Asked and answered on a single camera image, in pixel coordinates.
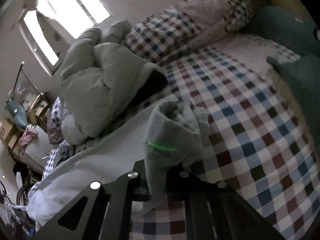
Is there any light blue fleece garment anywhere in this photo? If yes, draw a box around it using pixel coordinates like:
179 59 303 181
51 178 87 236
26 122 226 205
26 95 210 225

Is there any pink cloth item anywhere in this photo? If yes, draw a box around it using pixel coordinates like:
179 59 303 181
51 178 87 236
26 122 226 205
18 129 38 147

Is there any plaid checkered bed sheet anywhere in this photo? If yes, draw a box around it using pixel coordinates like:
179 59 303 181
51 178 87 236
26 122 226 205
139 34 319 239

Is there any teal bag on chair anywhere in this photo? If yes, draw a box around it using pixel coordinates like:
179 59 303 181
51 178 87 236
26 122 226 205
5 90 29 131

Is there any pale green puffer jacket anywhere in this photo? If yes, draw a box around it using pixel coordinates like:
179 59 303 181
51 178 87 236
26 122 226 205
60 20 168 145

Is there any teal cartoon cat pillow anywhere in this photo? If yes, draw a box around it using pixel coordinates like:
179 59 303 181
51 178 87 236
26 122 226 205
246 6 319 145

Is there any window with white frame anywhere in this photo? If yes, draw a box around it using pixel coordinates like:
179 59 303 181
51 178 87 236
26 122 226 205
18 0 111 76

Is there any wooden chair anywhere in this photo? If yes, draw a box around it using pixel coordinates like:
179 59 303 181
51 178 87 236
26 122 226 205
27 93 52 132

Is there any plaid checkered pillow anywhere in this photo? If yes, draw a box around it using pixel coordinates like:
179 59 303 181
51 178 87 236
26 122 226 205
125 0 268 64

